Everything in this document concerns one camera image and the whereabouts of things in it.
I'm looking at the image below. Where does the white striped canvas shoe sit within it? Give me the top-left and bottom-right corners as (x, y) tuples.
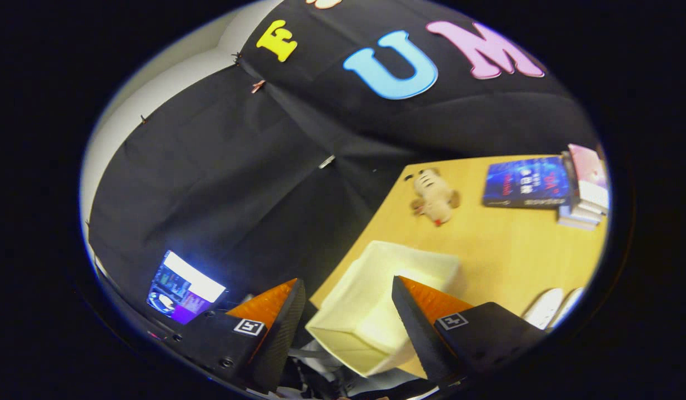
(549, 287), (585, 329)
(522, 287), (565, 330)

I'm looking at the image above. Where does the lit computer screen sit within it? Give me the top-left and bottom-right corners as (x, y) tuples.
(147, 250), (227, 325)

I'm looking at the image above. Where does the blue cover book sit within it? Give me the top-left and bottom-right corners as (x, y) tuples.
(482, 156), (572, 209)

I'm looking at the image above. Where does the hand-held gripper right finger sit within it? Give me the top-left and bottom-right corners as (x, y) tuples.
(392, 276), (547, 389)

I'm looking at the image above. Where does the beige plush toy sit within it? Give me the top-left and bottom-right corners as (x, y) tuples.
(404, 168), (462, 227)

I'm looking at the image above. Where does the cream fabric storage box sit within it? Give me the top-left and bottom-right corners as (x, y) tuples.
(305, 240), (462, 378)

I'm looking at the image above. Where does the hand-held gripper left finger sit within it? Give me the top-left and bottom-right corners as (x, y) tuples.
(173, 278), (307, 393)

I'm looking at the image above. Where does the grey paperback book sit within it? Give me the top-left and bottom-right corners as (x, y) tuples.
(558, 203), (602, 232)

